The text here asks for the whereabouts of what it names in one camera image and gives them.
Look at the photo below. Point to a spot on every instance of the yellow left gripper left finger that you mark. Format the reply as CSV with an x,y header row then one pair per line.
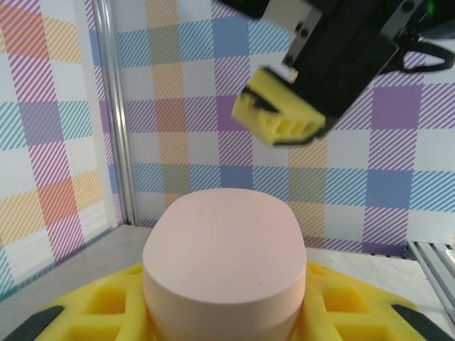
x,y
99,305

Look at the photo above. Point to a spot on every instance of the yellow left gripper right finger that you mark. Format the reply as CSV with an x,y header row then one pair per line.
x,y
355,309

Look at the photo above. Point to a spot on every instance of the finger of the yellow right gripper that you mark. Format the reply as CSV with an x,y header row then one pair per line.
x,y
284,113

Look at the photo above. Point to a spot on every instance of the aluminium side frame rail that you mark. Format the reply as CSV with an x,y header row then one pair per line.
x,y
433,259

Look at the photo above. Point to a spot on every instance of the aluminium frame post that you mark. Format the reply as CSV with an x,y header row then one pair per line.
x,y
117,106

